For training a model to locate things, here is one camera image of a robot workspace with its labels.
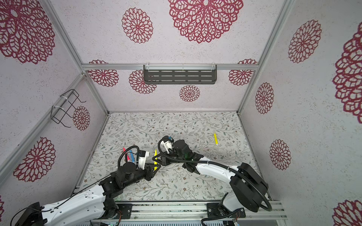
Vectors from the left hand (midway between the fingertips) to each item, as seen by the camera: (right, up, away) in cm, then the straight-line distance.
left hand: (159, 167), depth 76 cm
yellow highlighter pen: (-2, +3, -3) cm, 5 cm away
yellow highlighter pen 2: (+38, +13, +27) cm, 48 cm away
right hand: (-3, +6, -3) cm, 8 cm away
